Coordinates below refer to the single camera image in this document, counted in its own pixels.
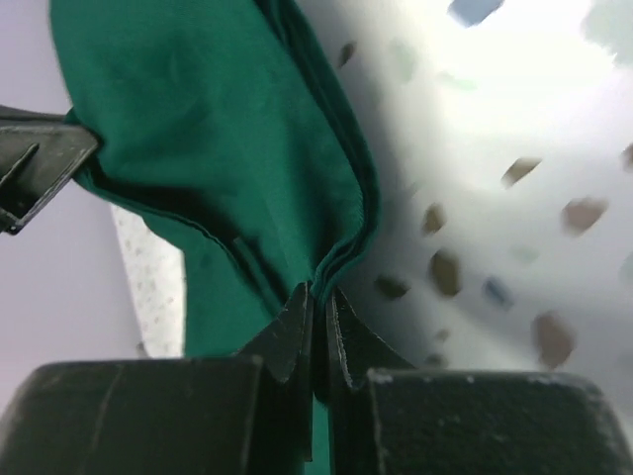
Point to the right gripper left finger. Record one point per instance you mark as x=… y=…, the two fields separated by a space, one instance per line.
x=248 y=413

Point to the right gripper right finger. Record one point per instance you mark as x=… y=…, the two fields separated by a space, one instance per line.
x=388 y=417

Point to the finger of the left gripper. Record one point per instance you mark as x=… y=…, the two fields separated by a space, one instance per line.
x=40 y=153

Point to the green surgical cloth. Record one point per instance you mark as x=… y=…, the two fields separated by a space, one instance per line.
x=225 y=128

